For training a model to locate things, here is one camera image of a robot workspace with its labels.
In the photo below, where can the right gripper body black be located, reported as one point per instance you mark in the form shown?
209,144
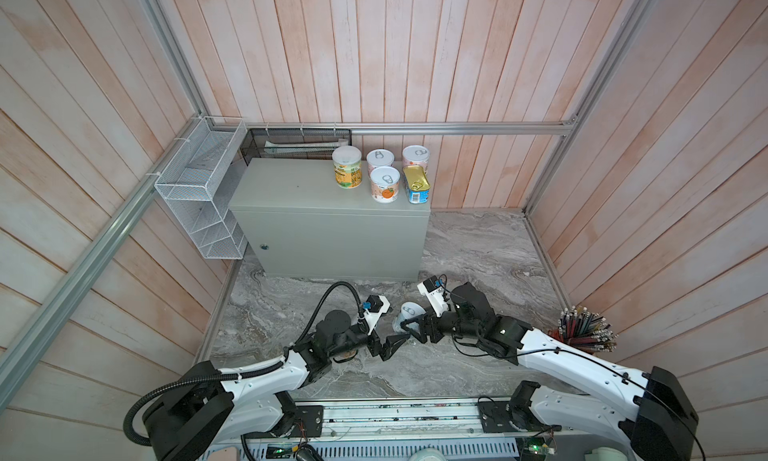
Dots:
438,325

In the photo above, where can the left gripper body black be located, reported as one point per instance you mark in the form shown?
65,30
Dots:
373,343

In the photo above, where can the teal labelled can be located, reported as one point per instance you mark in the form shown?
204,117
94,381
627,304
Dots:
408,311

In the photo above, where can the gold rectangular sardine tin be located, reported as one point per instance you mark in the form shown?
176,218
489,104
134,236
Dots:
416,183

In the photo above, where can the orange labelled can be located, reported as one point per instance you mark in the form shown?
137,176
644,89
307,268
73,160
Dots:
385,183

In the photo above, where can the pink can front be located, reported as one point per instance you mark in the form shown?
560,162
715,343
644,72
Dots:
416,155

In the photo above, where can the pink labelled can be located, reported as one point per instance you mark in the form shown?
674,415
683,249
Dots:
379,158

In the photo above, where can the yellow can plastic lid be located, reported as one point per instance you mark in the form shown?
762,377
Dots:
347,166

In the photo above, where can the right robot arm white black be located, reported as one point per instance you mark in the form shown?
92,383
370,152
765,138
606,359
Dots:
647,412

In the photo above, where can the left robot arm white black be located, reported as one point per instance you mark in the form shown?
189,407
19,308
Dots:
181,419

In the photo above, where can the red pencil holder cup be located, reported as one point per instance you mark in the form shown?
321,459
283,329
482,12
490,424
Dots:
584,330

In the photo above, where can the grey metal cabinet box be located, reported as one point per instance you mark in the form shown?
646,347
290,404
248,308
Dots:
300,223

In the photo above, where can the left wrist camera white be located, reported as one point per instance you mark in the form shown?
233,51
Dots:
373,309

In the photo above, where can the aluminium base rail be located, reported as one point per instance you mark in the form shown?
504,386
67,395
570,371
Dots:
416,418

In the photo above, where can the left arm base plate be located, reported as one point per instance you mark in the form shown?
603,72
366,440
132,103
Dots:
307,420

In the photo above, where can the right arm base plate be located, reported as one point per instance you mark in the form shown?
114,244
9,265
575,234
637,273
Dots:
505,417

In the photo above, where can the black wire mesh basket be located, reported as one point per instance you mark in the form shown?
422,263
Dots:
293,143

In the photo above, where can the white wire mesh shelf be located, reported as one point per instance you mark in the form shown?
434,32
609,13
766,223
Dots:
199,181

